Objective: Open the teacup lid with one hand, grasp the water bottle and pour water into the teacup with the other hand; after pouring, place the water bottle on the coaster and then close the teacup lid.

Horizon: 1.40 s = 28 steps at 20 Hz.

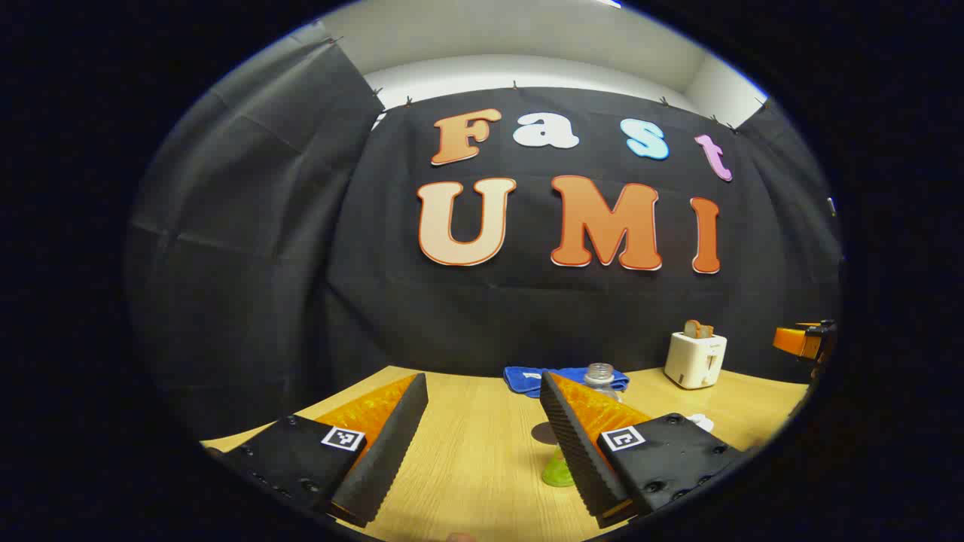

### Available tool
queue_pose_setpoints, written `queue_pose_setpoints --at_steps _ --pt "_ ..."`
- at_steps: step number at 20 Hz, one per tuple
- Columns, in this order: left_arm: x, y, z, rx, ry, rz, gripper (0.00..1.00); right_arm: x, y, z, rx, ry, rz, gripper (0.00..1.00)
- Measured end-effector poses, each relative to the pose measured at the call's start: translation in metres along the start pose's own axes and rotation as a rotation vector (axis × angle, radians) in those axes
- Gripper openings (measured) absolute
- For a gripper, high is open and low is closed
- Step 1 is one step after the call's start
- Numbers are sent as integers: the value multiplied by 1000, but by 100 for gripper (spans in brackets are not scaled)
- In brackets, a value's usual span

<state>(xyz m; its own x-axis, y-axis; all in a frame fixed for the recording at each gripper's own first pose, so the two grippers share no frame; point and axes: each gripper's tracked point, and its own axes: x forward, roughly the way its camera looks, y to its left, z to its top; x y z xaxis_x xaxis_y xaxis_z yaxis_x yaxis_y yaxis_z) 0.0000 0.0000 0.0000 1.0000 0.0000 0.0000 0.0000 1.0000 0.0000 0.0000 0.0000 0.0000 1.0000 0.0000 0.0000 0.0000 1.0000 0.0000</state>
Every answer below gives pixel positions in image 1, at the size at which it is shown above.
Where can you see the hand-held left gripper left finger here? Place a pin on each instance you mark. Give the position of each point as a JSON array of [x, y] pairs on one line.
[[384, 452]]

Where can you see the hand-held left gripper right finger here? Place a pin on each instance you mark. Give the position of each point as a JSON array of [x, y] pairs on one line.
[[576, 444]]

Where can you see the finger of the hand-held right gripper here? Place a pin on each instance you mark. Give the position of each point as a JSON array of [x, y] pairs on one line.
[[794, 340]]

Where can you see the dark round coaster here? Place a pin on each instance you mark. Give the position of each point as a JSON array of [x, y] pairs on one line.
[[542, 433]]

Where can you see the clear water bottle green label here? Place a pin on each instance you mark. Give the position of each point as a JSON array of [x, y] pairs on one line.
[[600, 374]]

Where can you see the white teacup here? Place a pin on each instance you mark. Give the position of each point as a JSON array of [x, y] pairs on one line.
[[700, 421]]

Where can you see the blue folded towel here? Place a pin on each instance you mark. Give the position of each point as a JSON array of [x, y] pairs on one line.
[[527, 379]]

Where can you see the cream toaster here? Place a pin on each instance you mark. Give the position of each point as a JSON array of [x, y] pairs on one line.
[[697, 361]]

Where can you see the black backdrop cloth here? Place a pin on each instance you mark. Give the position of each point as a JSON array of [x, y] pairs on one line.
[[482, 316]]

